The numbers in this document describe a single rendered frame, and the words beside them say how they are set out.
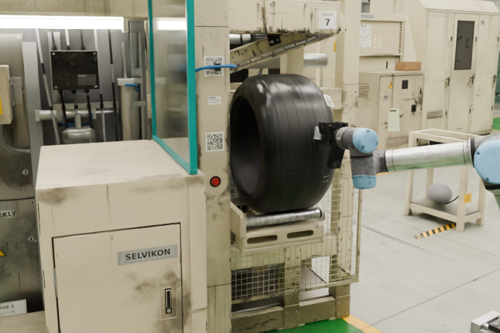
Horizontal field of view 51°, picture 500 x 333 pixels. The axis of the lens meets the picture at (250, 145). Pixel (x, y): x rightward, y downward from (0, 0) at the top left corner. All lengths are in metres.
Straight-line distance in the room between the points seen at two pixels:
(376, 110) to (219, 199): 4.74
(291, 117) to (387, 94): 4.87
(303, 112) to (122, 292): 0.97
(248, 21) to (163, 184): 1.17
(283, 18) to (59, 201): 1.43
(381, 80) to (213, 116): 4.79
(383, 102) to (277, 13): 4.48
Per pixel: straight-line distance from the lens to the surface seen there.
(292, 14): 2.40
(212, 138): 2.03
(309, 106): 2.00
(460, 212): 4.86
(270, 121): 1.94
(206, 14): 2.00
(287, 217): 2.14
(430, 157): 1.76
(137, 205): 1.32
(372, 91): 6.69
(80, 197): 1.30
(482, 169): 1.59
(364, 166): 1.68
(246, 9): 2.32
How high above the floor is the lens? 1.59
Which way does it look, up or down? 11 degrees down
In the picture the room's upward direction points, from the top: straight up
